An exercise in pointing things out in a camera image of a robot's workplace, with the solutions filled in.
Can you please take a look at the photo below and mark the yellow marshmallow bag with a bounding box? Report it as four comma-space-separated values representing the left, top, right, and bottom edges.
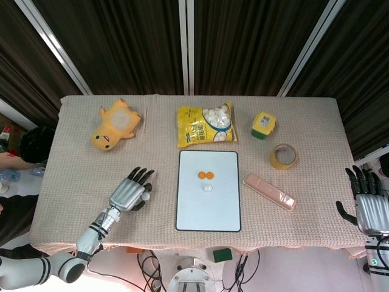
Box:
177, 101, 239, 149

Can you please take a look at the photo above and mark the yellow plush toy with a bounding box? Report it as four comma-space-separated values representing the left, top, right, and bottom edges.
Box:
90, 97, 143, 152

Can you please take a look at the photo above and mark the green mini bin yellow lid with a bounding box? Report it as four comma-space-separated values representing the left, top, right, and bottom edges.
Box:
250, 111, 278, 141

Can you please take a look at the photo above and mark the white frame bar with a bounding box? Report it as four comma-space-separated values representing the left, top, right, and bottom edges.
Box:
0, 99, 39, 130

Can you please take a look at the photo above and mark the person bare forearm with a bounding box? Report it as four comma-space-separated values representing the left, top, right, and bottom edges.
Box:
0, 151, 33, 170

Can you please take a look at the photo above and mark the dark brown curtain panel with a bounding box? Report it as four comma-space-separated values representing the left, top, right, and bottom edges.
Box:
193, 0, 331, 96
32, 0, 185, 96
0, 0, 83, 122
287, 0, 389, 161

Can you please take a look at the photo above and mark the clear plastic bottle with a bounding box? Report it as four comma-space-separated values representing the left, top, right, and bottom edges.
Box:
0, 169, 21, 184

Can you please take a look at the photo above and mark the pink long pencil case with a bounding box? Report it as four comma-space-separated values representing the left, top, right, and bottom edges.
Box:
243, 173, 297, 210

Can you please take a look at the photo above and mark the yellow packing tape roll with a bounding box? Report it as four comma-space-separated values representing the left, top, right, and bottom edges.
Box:
269, 144, 298, 171

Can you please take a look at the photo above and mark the beige waffle tablecloth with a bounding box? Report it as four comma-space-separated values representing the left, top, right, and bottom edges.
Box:
27, 94, 374, 259

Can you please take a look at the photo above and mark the green block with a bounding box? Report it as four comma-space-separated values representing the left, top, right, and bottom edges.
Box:
212, 248, 233, 263

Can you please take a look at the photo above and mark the black cable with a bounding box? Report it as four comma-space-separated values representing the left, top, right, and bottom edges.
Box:
222, 249, 263, 292
136, 249, 168, 292

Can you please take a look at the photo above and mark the white frame post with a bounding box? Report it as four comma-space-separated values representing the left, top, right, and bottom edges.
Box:
277, 0, 339, 97
15, 0, 92, 96
178, 0, 196, 96

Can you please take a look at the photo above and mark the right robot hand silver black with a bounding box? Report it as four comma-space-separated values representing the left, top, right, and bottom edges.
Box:
336, 165, 389, 235

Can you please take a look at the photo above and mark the white magnetic board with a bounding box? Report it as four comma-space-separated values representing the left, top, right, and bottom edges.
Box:
175, 150, 242, 233

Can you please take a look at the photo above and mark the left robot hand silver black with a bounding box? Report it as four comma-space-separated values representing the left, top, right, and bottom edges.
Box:
108, 166, 156, 213

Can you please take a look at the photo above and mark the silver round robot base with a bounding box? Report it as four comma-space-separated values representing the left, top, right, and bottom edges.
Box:
167, 257, 218, 292

